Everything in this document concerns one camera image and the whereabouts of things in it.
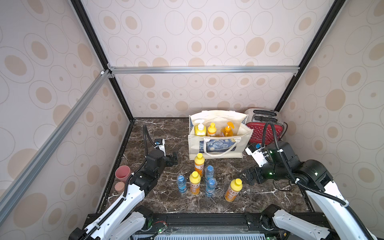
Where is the yellow cap juice bottle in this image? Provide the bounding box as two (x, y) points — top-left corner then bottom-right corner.
(190, 171), (201, 195)
(225, 178), (243, 202)
(207, 123), (217, 137)
(195, 153), (205, 177)

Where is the yellow dish soap pump bottle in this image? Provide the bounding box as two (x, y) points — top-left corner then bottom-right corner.
(194, 119), (207, 137)

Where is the cream starry night shopping bag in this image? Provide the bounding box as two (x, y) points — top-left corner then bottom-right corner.
(188, 110), (253, 160)

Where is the orange dish soap pump bottle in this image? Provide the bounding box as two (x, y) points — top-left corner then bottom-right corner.
(220, 122), (235, 137)

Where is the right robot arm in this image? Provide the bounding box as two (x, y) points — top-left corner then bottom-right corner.
(240, 122), (376, 240)

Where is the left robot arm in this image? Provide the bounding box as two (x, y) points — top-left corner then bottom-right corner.
(69, 125), (178, 240)

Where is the blue cap water bottle left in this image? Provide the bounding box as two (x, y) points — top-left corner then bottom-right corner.
(177, 175), (187, 194)

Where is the blue cap water bottle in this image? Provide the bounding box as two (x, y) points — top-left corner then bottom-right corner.
(205, 165), (215, 181)
(206, 178), (217, 197)
(177, 175), (187, 194)

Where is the blue cap water bottle rear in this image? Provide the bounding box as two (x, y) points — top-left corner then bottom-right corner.
(205, 165), (215, 181)

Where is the blue cap water bottle front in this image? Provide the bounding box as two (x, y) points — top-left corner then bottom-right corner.
(206, 178), (217, 197)

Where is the pink plastic cup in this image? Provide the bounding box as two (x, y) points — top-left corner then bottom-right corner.
(115, 165), (131, 183)

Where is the red white toaster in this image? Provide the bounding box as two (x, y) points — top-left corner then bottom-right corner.
(244, 108), (285, 145)

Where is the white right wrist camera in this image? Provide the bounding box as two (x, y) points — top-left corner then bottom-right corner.
(245, 143), (269, 168)

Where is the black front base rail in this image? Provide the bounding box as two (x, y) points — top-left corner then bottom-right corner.
(128, 205), (339, 240)

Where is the silver horizontal frame bar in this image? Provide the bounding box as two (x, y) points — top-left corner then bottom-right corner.
(110, 66), (300, 75)

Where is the silver diagonal frame bar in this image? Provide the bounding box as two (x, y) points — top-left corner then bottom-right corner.
(1, 70), (111, 225)

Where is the black left frame post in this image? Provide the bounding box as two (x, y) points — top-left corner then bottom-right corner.
(70, 0), (135, 122)

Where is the black frame post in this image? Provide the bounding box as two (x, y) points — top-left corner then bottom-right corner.
(274, 0), (347, 112)
(70, 0), (135, 122)

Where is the black right frame post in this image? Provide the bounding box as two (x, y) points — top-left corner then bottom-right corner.
(274, 0), (347, 112)

